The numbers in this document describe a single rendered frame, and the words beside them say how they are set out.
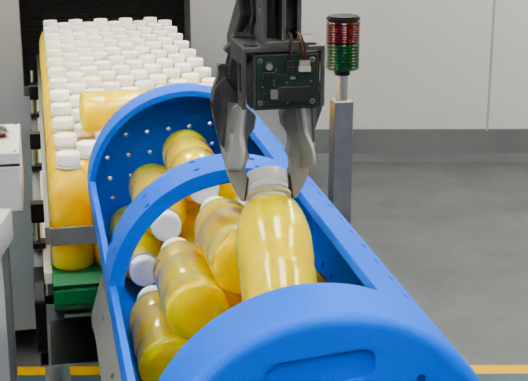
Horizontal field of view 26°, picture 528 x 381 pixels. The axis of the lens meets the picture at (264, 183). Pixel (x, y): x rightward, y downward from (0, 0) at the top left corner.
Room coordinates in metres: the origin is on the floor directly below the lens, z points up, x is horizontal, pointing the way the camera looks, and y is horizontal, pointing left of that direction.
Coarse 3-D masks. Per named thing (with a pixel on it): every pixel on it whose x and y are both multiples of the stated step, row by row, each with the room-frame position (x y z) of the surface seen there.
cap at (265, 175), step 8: (256, 168) 0.99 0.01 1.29; (264, 168) 0.99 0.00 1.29; (272, 168) 0.99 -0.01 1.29; (280, 168) 1.00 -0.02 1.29; (248, 176) 1.00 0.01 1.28; (256, 176) 0.99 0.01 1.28; (264, 176) 0.99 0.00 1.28; (272, 176) 0.99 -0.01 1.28; (280, 176) 0.99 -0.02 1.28; (248, 184) 0.99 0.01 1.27; (256, 184) 0.99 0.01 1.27; (264, 184) 0.98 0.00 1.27; (272, 184) 0.99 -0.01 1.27; (280, 184) 0.99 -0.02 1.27
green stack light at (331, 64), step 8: (328, 48) 2.12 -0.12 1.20; (336, 48) 2.11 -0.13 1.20; (344, 48) 2.10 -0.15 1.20; (352, 48) 2.11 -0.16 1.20; (328, 56) 2.12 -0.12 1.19; (336, 56) 2.11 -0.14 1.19; (344, 56) 2.10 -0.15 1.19; (352, 56) 2.11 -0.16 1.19; (328, 64) 2.12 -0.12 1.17; (336, 64) 2.11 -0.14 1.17; (344, 64) 2.10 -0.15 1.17; (352, 64) 2.11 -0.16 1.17
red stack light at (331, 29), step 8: (328, 24) 2.12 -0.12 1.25; (336, 24) 2.11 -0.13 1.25; (344, 24) 2.10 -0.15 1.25; (352, 24) 2.11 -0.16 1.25; (328, 32) 2.12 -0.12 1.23; (336, 32) 2.11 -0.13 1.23; (344, 32) 2.10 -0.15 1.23; (352, 32) 2.11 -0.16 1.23; (328, 40) 2.12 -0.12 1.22; (336, 40) 2.11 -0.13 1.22; (344, 40) 2.10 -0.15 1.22; (352, 40) 2.11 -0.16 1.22
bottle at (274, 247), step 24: (264, 192) 0.98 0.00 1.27; (288, 192) 0.99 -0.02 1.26; (240, 216) 0.97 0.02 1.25; (264, 216) 0.95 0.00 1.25; (288, 216) 0.95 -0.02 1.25; (240, 240) 0.95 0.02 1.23; (264, 240) 0.94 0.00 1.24; (288, 240) 0.94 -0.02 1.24; (312, 240) 0.96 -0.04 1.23; (240, 264) 0.94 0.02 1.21; (264, 264) 0.92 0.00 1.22; (288, 264) 0.92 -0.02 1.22; (312, 264) 0.94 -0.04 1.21; (240, 288) 0.94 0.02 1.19; (264, 288) 0.91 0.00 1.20
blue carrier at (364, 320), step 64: (128, 128) 1.61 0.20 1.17; (192, 128) 1.63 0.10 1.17; (256, 128) 1.42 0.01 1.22; (128, 192) 1.61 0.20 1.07; (192, 192) 1.17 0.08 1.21; (320, 192) 1.20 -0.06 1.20; (128, 256) 1.15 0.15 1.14; (320, 256) 1.36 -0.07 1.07; (128, 320) 1.26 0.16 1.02; (256, 320) 0.79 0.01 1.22; (320, 320) 0.78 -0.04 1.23; (384, 320) 0.79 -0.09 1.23
